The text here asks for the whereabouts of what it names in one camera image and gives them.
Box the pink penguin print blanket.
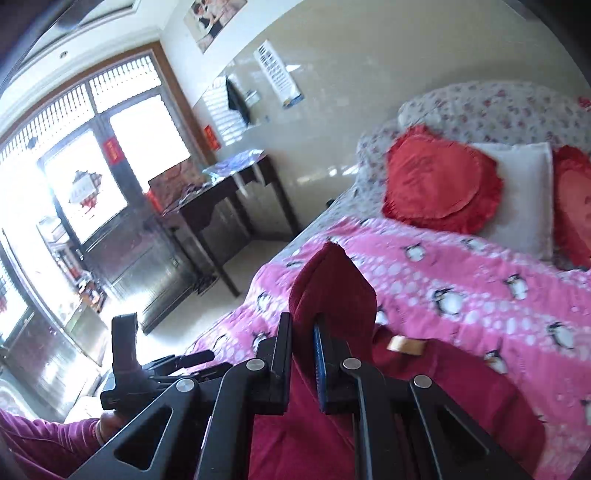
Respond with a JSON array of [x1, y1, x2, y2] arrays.
[[185, 216, 591, 480]]

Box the dark wooden desk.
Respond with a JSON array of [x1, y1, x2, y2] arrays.
[[159, 152, 301, 298]]

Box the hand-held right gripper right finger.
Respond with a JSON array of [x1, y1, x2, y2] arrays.
[[313, 315, 532, 480]]

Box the blue patterned desk cloth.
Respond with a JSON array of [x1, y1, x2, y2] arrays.
[[203, 148, 267, 182]]

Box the white wall chart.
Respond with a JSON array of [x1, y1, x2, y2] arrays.
[[253, 40, 305, 110]]

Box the white pillow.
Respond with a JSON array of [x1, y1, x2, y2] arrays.
[[468, 141, 555, 262]]

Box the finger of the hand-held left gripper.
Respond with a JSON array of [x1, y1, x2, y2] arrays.
[[150, 363, 232, 385], [143, 350, 216, 371]]

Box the dark red garment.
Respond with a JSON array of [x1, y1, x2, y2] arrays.
[[248, 242, 546, 480]]

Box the person's left forearm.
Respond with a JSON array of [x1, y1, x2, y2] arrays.
[[0, 408, 122, 480]]

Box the glass door with dark frame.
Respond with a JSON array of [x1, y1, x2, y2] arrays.
[[36, 90, 220, 334]]

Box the red and white door decoration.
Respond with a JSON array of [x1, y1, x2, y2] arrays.
[[68, 169, 103, 213]]

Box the patterned box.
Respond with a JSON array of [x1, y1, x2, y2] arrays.
[[148, 159, 209, 214]]

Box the red heart-shaped pillow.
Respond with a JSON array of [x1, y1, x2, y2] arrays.
[[382, 124, 504, 235], [551, 145, 591, 271]]

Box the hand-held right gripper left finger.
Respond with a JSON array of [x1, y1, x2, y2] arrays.
[[69, 313, 293, 480]]

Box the dark hanging cloth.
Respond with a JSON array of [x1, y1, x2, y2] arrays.
[[225, 76, 252, 126]]

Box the floral quilt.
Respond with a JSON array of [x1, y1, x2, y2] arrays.
[[397, 80, 591, 155]]

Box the wall poster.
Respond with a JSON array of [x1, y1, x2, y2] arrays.
[[184, 0, 248, 54]]

